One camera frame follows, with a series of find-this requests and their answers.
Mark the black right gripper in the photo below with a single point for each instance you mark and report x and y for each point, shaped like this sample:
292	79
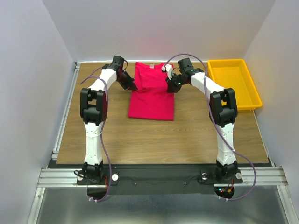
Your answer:
171	87

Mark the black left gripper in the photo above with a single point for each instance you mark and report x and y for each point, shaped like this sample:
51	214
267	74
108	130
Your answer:
130	85

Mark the pink red t shirt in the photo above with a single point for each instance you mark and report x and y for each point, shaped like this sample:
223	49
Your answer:
151	100

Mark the yellow plastic tray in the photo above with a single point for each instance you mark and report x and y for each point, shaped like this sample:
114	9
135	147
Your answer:
234	73

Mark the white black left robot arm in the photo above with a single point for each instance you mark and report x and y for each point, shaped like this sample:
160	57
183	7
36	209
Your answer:
93	111

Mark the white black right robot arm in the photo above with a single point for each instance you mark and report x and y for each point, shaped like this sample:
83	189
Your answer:
222	111

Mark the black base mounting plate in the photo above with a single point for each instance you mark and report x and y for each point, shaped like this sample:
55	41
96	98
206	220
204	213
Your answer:
157	179

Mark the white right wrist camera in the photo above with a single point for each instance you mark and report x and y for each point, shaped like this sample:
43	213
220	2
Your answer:
167	68

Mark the aluminium frame rail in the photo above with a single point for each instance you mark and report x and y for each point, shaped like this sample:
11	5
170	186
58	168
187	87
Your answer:
265	176

